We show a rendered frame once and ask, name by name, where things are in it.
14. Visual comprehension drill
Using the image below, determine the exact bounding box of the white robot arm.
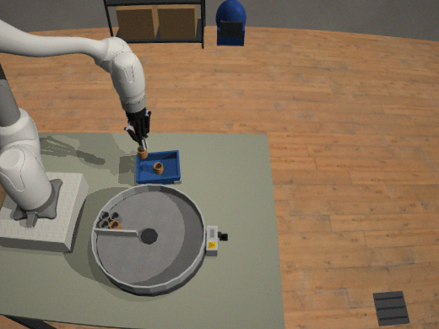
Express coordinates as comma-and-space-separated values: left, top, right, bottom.
0, 19, 147, 229

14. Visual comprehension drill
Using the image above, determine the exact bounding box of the blue square tray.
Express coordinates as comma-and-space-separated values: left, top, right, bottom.
136, 150, 182, 186

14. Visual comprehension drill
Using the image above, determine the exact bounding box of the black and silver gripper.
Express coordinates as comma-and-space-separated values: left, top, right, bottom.
124, 108, 151, 151

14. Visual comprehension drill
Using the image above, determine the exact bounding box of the grey round turning table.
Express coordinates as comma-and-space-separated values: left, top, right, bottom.
91, 184, 228, 297

